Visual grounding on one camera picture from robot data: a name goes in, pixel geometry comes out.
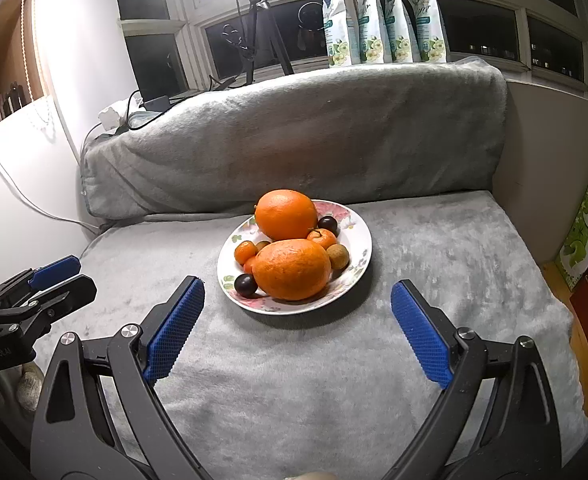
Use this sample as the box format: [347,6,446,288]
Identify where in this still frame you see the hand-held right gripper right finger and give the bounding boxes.
[381,279,562,480]

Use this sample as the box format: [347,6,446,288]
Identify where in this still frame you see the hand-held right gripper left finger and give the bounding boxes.
[30,275,215,480]

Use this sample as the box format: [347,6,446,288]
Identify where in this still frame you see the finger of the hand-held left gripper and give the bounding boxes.
[0,274,98,334]
[0,255,82,307]

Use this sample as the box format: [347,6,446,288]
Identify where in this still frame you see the brown kiwi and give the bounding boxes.
[325,243,350,270]

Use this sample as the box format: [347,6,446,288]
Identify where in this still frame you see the white floral plate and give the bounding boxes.
[217,199,373,316]

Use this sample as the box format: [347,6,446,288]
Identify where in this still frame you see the large rough-skinned orange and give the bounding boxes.
[252,240,333,301]

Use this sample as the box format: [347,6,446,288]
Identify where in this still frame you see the small mandarin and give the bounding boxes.
[306,227,338,251]

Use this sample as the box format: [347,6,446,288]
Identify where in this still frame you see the smooth orange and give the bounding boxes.
[254,189,320,241]

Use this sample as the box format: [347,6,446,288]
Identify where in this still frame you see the white fuzzy plush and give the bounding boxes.
[16,361,46,411]

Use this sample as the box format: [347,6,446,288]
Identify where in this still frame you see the white power strip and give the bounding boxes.
[98,100,137,133]

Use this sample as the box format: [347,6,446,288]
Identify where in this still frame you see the green cardboard box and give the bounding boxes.
[554,157,588,291]

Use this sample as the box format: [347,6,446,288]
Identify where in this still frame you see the grey blanket-covered bolster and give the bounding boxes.
[80,57,509,221]

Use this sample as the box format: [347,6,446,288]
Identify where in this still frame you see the white beaded trim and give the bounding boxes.
[21,0,51,106]

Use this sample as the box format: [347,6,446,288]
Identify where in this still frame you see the white floral refill pouch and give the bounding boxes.
[405,0,449,63]
[315,0,359,68]
[346,0,390,65]
[380,0,421,63]

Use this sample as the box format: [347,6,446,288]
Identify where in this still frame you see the black tripod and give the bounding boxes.
[244,0,295,86]

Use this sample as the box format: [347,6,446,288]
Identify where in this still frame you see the thin white cable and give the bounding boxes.
[0,20,100,233]

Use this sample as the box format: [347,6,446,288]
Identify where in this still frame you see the black cable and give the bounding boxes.
[126,0,255,111]

